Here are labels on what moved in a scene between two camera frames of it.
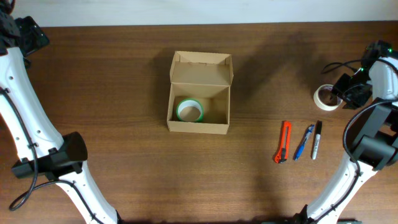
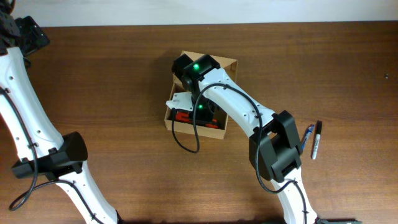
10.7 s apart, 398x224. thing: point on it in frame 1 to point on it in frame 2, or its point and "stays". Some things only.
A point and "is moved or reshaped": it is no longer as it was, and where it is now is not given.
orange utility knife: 284,150 is moved or reshaped
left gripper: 35,36 stays
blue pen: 300,149 stays
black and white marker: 316,140 stays
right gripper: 351,102 to 205,116
